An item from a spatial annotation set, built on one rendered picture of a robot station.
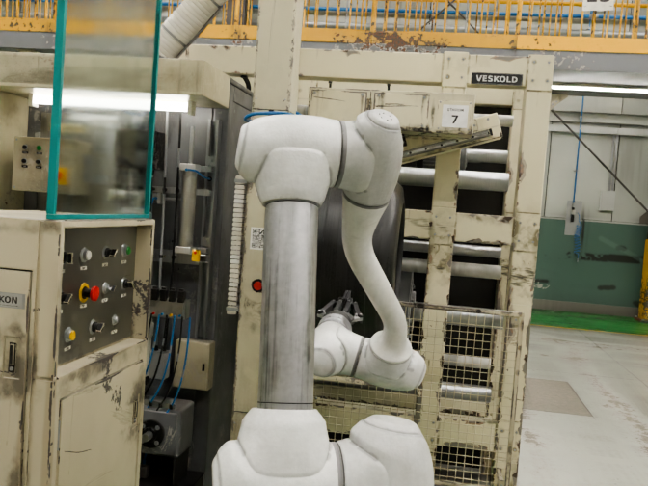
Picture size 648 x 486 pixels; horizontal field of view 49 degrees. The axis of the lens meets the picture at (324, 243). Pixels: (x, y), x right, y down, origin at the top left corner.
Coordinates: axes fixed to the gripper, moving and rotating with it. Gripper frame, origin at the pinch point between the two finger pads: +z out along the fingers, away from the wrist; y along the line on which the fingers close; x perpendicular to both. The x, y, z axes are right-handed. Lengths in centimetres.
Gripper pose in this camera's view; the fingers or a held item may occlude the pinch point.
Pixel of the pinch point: (346, 299)
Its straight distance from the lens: 205.6
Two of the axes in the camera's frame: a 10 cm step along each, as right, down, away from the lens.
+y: -9.8, -0.8, 1.6
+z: 1.7, -2.9, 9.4
